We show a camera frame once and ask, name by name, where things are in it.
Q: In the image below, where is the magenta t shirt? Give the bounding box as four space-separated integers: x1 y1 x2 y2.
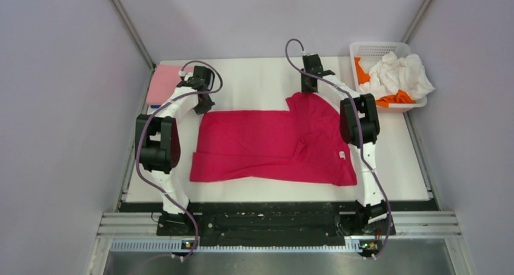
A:
190 93 357 187

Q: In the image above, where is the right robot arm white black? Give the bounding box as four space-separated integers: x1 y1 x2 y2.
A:
301 53 393 237

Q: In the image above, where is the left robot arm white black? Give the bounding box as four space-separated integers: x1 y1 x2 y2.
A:
135 65 216 236

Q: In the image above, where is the folded pink t shirt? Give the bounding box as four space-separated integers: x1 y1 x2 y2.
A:
146 64 182 106

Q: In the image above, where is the white plastic basket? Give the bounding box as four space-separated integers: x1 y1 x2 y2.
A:
349 41 427 113

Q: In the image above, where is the crumpled white t shirt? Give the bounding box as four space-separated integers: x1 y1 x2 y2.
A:
359 51 435 103

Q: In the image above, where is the orange t shirt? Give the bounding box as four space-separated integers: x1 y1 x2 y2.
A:
354 57 415 108

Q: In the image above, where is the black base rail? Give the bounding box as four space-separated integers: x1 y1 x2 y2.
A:
156 202 396 247

